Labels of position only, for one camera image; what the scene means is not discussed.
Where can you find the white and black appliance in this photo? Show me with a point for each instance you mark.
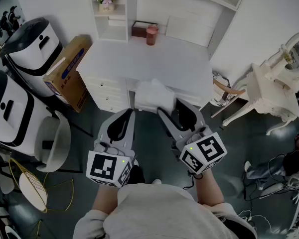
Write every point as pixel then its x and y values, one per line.
pixel 12 113
pixel 32 56

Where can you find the brown cardboard box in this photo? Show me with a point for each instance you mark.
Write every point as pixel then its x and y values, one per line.
pixel 69 83

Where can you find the potted pink flowers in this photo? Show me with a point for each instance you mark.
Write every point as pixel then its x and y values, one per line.
pixel 106 1

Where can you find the wooden chair patterned cushion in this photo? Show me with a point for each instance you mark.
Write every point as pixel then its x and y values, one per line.
pixel 224 88

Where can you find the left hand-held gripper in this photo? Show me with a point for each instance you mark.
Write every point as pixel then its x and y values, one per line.
pixel 102 168

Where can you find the person's left forearm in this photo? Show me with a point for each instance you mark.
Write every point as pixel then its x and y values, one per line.
pixel 104 198

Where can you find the pink cup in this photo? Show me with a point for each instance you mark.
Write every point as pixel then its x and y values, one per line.
pixel 152 35

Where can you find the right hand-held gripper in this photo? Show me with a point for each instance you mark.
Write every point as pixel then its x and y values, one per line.
pixel 204 153

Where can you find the grey chair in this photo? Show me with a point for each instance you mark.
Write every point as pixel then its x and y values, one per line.
pixel 54 143

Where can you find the person's grey shirt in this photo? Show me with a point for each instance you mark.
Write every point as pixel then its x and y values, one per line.
pixel 159 215

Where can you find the dark brown box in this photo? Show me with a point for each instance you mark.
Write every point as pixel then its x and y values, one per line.
pixel 139 30

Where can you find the white desk with shelves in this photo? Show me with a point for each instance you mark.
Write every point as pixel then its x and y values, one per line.
pixel 152 61

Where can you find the white cleaning cloth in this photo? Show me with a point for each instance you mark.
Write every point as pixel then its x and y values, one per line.
pixel 152 96

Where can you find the white flat strip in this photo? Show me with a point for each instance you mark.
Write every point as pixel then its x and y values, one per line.
pixel 55 66

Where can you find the white framed oval mirror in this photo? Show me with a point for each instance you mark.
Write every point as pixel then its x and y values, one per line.
pixel 289 56

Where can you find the person's right forearm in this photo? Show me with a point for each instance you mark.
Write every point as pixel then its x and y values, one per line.
pixel 209 188

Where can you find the person's right shoe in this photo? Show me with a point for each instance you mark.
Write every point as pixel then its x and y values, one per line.
pixel 157 182

